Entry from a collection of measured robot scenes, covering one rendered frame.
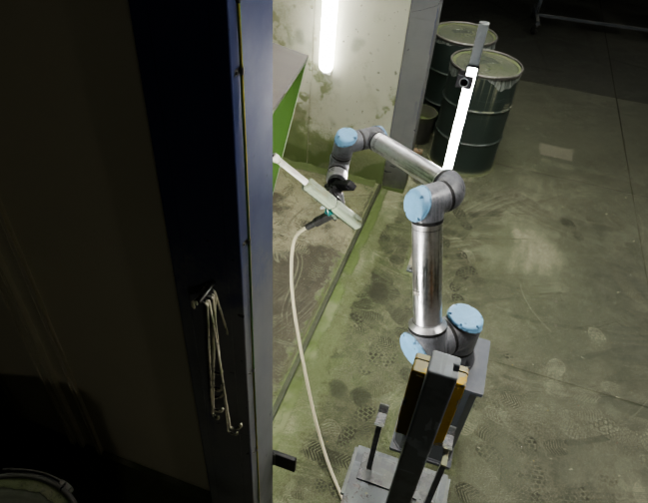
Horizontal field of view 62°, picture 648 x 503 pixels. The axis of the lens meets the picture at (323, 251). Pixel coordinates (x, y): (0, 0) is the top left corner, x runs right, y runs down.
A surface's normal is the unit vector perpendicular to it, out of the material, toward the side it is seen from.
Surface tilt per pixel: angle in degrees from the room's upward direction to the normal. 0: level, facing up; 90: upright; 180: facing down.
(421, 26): 90
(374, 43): 90
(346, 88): 90
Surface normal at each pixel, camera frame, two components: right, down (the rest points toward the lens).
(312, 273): 0.06, -0.75
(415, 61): -0.32, 0.61
